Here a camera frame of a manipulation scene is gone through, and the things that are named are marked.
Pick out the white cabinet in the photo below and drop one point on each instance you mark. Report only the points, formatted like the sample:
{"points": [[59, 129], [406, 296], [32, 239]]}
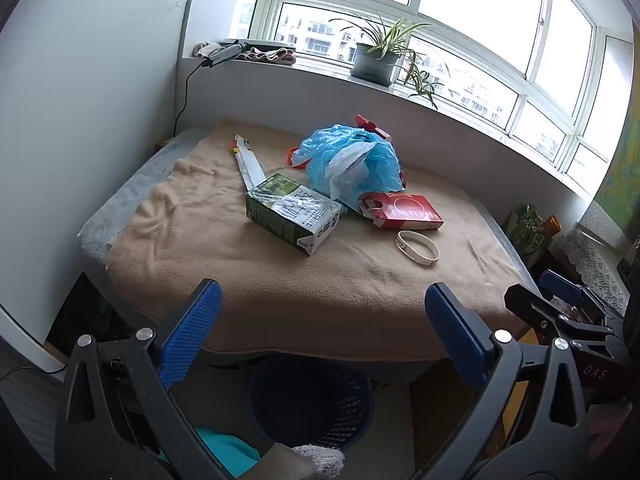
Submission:
{"points": [[75, 135]]}

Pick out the black power strip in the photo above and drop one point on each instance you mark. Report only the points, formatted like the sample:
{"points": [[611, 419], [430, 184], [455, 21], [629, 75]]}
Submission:
{"points": [[222, 54]]}

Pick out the silver carton strip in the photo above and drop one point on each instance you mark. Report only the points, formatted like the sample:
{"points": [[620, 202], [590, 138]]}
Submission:
{"points": [[250, 167]]}

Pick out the white lace cloth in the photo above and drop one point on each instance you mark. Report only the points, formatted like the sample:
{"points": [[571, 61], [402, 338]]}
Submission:
{"points": [[595, 260]]}

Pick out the orange plastic piece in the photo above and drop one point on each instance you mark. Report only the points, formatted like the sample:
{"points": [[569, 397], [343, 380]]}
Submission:
{"points": [[291, 156]]}

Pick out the white rubber wristband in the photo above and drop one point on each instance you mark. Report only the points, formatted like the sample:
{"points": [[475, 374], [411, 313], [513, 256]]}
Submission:
{"points": [[400, 246]]}

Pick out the green printed box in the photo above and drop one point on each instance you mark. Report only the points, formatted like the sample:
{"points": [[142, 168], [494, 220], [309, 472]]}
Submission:
{"points": [[527, 230]]}

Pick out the fuzzy pale cloth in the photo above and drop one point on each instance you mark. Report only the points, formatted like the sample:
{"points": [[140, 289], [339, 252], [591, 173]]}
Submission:
{"points": [[320, 460]]}

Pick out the green milk carton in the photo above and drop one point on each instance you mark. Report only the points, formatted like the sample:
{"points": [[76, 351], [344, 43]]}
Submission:
{"points": [[285, 215]]}

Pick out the red snack packet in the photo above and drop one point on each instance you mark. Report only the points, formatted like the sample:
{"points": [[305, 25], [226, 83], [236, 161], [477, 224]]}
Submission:
{"points": [[370, 124]]}

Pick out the grey mattress pad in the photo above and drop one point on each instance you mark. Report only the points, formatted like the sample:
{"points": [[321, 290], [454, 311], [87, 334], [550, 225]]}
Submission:
{"points": [[115, 220]]}

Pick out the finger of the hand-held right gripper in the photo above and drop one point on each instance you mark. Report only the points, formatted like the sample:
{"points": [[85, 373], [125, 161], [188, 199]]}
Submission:
{"points": [[560, 284], [530, 307]]}

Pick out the orange bottle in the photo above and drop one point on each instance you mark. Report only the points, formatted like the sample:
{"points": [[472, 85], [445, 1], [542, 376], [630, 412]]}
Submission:
{"points": [[551, 226]]}

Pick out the beige fleece blanket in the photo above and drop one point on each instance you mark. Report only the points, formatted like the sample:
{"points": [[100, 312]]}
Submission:
{"points": [[300, 300]]}

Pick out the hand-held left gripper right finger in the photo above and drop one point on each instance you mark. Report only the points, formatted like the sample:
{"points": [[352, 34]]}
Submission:
{"points": [[455, 332]]}

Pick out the blue plastic bag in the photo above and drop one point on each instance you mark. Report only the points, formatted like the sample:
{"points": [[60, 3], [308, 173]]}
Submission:
{"points": [[380, 165]]}

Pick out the blue plastic basket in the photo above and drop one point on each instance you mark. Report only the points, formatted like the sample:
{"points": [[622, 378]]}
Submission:
{"points": [[310, 405]]}

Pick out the red cardboard box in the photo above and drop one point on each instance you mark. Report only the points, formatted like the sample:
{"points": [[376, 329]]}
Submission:
{"points": [[410, 210]]}

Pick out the potted spider plant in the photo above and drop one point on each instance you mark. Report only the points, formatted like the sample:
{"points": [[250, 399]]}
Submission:
{"points": [[375, 62]]}

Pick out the striped folded cloth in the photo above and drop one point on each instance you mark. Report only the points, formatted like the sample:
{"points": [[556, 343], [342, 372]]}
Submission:
{"points": [[270, 55]]}

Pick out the grey crumpled cloth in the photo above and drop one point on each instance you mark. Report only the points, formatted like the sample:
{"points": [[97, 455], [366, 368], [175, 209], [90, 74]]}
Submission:
{"points": [[202, 49]]}

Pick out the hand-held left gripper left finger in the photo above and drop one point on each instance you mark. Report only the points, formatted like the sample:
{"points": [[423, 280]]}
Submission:
{"points": [[192, 330]]}

